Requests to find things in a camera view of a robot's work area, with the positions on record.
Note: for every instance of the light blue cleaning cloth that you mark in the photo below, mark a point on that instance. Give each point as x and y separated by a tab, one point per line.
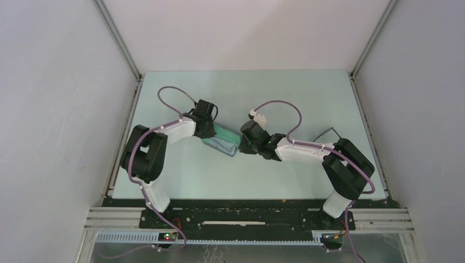
224	145

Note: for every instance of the black thin-frame sunglasses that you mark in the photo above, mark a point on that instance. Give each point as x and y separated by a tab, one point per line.
330	135

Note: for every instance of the grey slotted cable duct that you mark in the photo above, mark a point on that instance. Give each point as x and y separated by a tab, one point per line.
158	238

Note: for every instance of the right aluminium frame post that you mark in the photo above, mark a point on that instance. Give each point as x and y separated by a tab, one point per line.
375	35

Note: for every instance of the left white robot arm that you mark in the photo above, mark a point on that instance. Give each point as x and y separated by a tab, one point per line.
143	157

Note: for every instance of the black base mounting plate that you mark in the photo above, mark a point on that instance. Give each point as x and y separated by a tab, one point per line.
251	220

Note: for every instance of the left aluminium frame post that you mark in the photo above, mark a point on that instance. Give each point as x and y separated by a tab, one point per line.
117	37

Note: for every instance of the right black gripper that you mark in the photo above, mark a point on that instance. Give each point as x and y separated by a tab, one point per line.
244	148

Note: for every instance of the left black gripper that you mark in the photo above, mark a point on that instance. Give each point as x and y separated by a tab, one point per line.
211	132

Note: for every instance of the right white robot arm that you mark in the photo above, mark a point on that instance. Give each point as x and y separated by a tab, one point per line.
346	167

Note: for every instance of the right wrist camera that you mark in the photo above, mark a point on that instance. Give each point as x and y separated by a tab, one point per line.
258	118

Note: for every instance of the aluminium frame post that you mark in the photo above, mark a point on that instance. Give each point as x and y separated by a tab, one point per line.
375	35
117	37

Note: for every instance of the grey-blue glasses case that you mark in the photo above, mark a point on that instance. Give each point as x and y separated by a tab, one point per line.
225	133

